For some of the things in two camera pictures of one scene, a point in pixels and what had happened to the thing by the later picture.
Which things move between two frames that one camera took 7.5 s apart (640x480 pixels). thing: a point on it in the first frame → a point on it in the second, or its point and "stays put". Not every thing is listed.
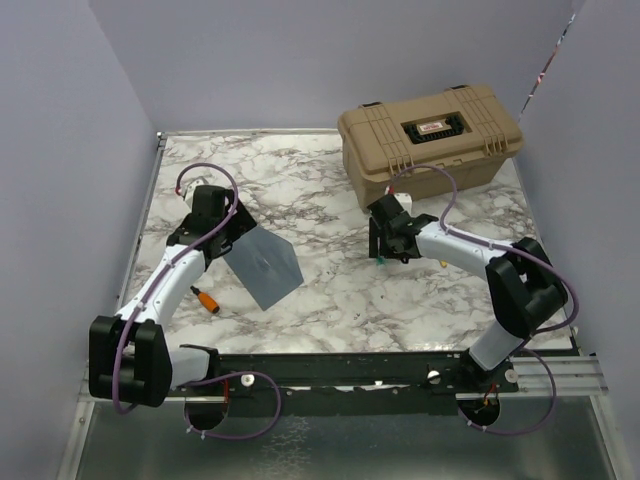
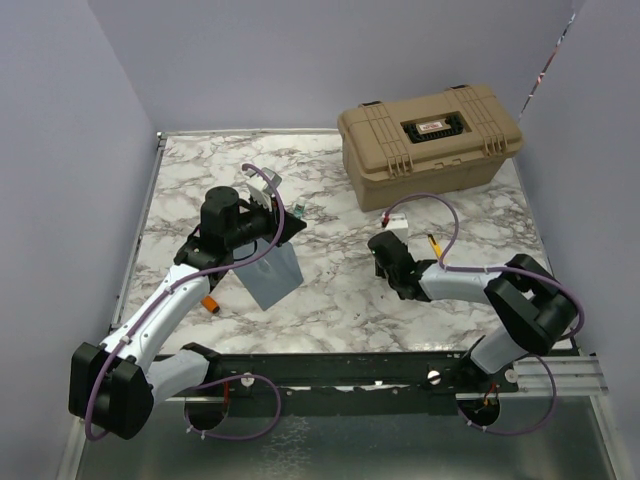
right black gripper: x=375 y=238 → x=379 y=271
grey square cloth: x=266 y=264 stays put
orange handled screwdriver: x=205 y=300 stays put
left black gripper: x=240 y=223 → x=272 y=216
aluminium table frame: x=269 y=328 stays put
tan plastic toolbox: x=464 y=129 stays put
